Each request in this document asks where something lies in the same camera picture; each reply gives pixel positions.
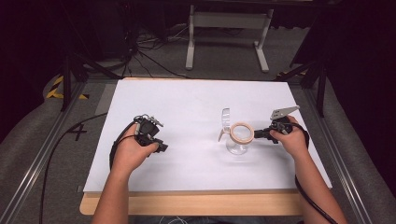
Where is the yellow and black floor tape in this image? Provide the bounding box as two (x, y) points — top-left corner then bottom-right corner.
(45, 75), (91, 101)

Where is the person's left hand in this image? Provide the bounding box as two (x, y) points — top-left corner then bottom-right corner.
(110, 123), (160, 177)

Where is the white sheet on table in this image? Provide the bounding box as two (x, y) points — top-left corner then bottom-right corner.
(83, 78), (332, 194)

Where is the bundle of black floor cables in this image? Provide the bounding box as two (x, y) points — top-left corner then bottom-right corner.
(122, 22), (195, 80)

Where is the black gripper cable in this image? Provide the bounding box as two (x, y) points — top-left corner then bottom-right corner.
(38, 112), (138, 224)
(289, 121), (339, 224)

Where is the glass carafe with wooden collar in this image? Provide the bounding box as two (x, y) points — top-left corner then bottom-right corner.
(218, 107), (256, 156)

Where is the white metal table frame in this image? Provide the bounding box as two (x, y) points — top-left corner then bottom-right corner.
(185, 4), (275, 74)

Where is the person's right hand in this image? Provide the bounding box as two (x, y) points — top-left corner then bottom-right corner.
(268, 115), (310, 161)

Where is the black tripod stand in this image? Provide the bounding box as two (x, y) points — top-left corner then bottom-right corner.
(274, 57), (329, 119)
(59, 50), (123, 113)

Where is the aluminium rail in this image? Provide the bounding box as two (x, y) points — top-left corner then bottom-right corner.
(0, 79), (89, 224)
(302, 87), (375, 224)

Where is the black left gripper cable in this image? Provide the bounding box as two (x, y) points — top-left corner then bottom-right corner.
(38, 112), (138, 224)

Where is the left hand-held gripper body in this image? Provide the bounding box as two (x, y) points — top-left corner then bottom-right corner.
(134, 114), (164, 147)

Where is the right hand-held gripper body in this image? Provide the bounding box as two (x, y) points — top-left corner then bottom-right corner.
(266, 105), (301, 139)

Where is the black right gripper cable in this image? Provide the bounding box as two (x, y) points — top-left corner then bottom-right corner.
(289, 121), (339, 224)

